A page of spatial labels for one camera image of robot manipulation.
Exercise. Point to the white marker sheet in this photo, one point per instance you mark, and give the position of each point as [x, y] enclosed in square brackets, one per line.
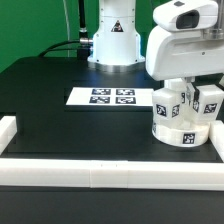
[99, 96]

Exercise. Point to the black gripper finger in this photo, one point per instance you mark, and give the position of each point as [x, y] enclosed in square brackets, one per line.
[192, 92]

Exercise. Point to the white left fence bar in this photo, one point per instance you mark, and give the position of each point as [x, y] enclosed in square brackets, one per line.
[8, 129]

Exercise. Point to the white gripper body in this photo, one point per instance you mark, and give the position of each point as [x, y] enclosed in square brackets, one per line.
[171, 55]

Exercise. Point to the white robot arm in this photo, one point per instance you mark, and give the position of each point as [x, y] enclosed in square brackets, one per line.
[117, 45]

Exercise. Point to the white front fence bar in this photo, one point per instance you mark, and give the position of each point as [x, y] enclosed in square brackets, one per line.
[112, 174]

